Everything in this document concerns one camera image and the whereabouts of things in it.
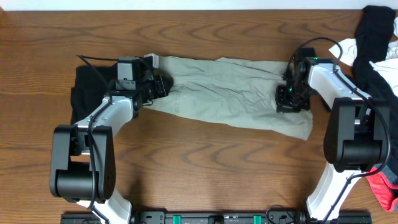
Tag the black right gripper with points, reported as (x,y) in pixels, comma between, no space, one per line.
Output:
(283,99)

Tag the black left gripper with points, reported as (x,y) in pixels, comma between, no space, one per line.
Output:
(160,86)

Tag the khaki green shorts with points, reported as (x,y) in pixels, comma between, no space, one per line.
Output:
(237,92)

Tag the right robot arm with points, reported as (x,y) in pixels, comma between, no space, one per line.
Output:
(356,139)

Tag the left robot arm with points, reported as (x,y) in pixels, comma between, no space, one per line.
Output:
(83,164)

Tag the black folded garment left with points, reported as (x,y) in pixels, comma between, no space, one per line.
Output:
(96,102)

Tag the white garment right pile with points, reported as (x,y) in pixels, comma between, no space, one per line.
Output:
(387,68)

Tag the black garment right pile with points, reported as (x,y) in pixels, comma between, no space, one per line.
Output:
(372,35)

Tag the grey red trimmed garment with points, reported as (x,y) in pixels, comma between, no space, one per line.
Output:
(384,187)

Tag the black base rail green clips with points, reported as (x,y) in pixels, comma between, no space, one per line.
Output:
(273,216)

